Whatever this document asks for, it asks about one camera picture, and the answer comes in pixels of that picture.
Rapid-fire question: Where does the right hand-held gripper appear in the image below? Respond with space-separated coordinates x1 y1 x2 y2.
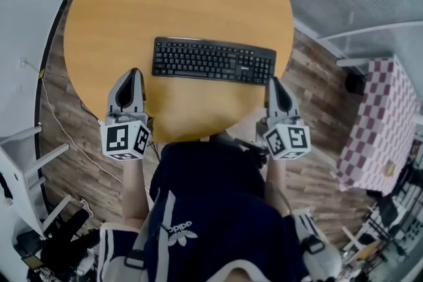
256 77 312 161

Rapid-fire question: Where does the round wooden table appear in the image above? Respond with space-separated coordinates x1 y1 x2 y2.
62 0 295 145

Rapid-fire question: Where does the person's right forearm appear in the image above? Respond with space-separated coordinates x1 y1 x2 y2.
264 157 294 217

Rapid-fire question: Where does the checkered tablecloth table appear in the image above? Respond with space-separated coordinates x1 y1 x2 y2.
332 55 423 197

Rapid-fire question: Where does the white desk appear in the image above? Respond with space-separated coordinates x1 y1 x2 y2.
0 123 72 241

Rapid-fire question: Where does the person's navy white striped shirt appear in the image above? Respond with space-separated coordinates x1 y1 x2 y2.
97 138 343 282

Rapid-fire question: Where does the black strap with white tag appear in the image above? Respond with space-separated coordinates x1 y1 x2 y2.
0 171 14 206

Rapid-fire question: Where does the person's left forearm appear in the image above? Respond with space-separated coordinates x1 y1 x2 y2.
120 159 150 229

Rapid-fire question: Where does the black computer keyboard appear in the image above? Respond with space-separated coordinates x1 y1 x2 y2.
151 36 278 87

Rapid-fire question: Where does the long white cable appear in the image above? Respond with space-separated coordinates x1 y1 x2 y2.
38 75 125 183

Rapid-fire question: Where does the white shelf rack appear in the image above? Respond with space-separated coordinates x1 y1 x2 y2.
342 181 423 272

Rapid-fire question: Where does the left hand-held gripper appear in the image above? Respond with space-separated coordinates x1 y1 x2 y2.
98 67 152 162

